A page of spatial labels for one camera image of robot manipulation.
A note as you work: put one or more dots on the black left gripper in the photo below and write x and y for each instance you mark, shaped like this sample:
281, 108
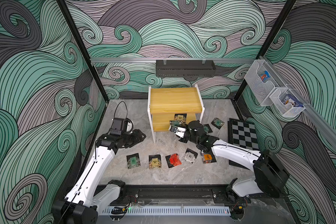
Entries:
136, 136

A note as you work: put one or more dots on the black barcode tea bag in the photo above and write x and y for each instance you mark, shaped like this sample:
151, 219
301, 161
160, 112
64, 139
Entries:
133, 161

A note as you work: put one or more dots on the yellow label tea bag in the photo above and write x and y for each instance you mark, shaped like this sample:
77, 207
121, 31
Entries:
154, 161
180, 118

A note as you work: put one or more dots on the green label tea bag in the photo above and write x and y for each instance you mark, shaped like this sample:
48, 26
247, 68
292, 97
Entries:
175, 123

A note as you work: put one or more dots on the orange label tea bag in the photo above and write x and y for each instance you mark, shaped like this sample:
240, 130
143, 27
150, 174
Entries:
207, 158

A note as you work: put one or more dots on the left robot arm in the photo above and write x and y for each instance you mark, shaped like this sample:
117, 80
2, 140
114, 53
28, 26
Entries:
82, 205

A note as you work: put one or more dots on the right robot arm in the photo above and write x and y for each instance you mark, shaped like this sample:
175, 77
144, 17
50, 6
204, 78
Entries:
270, 176

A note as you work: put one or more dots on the white metal wooden shelf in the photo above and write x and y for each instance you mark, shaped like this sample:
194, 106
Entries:
164, 103

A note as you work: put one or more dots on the black chessboard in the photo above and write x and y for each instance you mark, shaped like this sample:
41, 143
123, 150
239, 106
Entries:
242, 134

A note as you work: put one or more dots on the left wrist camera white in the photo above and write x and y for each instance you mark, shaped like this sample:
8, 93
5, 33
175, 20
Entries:
129, 125

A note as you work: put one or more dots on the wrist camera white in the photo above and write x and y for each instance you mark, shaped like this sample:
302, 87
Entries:
178, 131
129, 125

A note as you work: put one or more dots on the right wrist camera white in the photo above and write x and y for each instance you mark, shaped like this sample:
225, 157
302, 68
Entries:
178, 131

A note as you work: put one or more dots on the black wire mesh basket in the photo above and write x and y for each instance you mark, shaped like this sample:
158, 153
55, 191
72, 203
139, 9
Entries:
189, 70

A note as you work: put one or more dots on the aluminium wall rail back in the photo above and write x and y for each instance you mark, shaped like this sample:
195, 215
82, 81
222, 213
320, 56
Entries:
153, 60

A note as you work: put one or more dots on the aluminium wall rail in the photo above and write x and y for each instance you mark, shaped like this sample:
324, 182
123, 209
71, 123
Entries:
296, 84
153, 60

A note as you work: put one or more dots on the white slotted cable duct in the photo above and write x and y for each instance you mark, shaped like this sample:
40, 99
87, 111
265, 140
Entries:
178, 211

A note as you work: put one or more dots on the black frame post left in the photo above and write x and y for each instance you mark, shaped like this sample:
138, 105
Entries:
74, 30

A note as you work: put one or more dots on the black frame post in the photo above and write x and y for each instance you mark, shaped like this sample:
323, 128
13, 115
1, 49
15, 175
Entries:
276, 27
74, 30

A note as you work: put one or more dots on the clear wall bin upper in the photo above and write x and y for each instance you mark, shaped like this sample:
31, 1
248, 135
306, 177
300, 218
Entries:
261, 82

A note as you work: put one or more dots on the clear wall bin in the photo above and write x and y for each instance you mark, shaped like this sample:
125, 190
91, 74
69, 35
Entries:
261, 82
286, 102

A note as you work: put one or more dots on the clear wall bin lower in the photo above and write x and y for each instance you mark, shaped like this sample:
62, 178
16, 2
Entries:
286, 102

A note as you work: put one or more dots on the black frame post right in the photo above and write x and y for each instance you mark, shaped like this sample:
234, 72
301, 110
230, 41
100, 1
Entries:
276, 27

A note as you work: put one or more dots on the aluminium wall rail right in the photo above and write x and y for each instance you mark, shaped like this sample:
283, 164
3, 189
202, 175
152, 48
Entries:
296, 84

